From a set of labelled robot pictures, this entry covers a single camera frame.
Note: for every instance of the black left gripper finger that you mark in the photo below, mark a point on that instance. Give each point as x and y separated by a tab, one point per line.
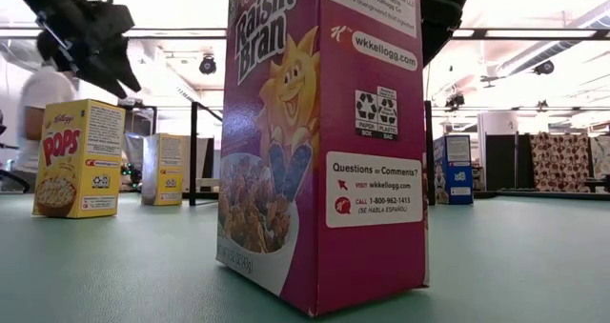
125	70
102	80

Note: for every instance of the yellow Corn Pops cereal box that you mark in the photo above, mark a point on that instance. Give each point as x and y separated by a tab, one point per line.
76	161
167	170

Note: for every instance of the pink Raisin Bran cereal box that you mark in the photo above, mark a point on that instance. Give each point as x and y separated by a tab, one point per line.
362	123

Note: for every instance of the blue Frosted Flakes cereal box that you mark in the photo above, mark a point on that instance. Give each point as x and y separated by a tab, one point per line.
455	170

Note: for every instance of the person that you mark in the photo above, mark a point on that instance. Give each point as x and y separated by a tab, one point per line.
43	89

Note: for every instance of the black ceiling spotlight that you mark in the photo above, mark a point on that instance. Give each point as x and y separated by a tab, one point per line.
208	66
544	67

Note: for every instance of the white pillar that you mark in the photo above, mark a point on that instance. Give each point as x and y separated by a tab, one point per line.
498	123

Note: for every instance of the black partition panel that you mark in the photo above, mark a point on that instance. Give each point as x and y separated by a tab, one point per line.
502	163

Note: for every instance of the brown patterned fabric panel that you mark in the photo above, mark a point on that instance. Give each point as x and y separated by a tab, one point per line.
560	163
601	156

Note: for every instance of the green table mat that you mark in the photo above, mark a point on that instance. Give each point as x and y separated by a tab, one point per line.
500	266

